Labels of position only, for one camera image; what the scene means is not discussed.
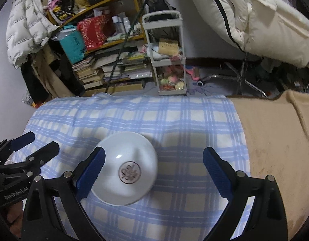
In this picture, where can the patterned plastic bag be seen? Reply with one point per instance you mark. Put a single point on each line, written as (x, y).
(31, 100)

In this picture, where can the beige flower blanket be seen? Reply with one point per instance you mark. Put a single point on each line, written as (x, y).
(269, 143)

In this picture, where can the teal bag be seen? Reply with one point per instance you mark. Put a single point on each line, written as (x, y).
(71, 45)

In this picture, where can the black printed bag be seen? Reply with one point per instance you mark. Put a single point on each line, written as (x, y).
(63, 8)

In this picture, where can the white puffer jacket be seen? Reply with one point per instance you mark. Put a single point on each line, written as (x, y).
(26, 17)

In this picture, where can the brown cardboard box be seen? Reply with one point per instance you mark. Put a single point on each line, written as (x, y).
(168, 46)

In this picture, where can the cream puffer jacket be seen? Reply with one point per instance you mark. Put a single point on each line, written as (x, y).
(269, 25)

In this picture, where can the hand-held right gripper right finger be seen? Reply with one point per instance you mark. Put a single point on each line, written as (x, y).
(217, 173)

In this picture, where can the thin black rod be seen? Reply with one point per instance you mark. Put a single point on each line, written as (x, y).
(119, 52)

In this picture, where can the red patterned bag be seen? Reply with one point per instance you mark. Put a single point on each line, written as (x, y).
(94, 32)

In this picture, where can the metal chair base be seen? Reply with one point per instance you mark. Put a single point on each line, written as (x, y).
(241, 72)

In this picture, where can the white rolling cart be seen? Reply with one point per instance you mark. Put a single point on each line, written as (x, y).
(169, 93)

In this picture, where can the stack of books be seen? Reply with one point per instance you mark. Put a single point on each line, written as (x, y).
(99, 70)

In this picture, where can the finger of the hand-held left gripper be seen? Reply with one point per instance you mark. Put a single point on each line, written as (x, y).
(44, 153)
(22, 140)

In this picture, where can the black garment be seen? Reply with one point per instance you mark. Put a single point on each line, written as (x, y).
(31, 85)

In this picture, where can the person's left hand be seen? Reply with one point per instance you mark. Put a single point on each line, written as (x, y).
(15, 216)

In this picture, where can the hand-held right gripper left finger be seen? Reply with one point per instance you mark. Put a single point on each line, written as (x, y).
(91, 173)

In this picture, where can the beige coat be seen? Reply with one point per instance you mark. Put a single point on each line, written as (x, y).
(51, 80)

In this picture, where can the large white bowl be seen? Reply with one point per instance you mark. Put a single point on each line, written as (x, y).
(134, 150)

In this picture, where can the white bottle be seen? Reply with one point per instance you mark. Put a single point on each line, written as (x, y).
(127, 25)
(115, 25)
(122, 22)

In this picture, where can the blue plaid blanket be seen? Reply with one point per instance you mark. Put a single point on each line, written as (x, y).
(169, 118)

